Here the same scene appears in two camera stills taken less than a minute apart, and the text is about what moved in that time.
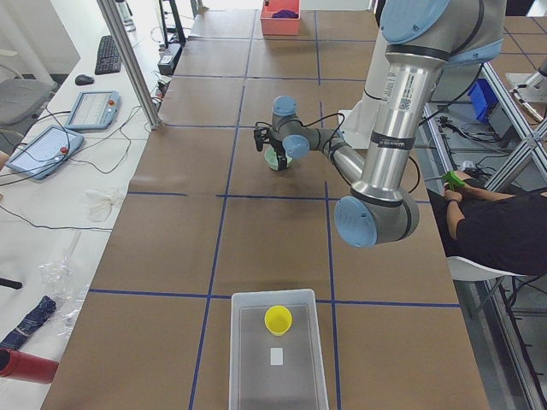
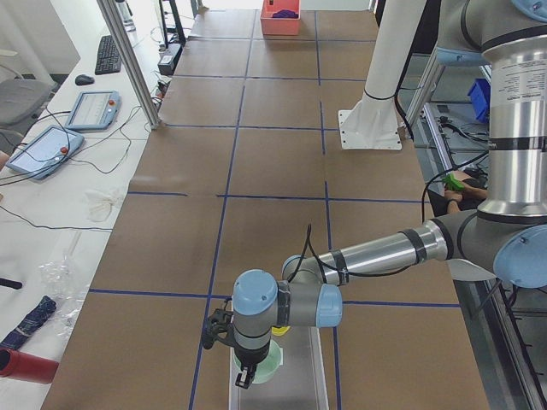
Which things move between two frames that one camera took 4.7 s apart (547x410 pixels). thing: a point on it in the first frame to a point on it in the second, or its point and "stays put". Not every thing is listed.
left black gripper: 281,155 to 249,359
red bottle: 22,366 stays put
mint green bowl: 271,158 to 268,367
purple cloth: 285,14 stays put
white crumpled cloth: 99,204 stays put
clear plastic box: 268,371 stays put
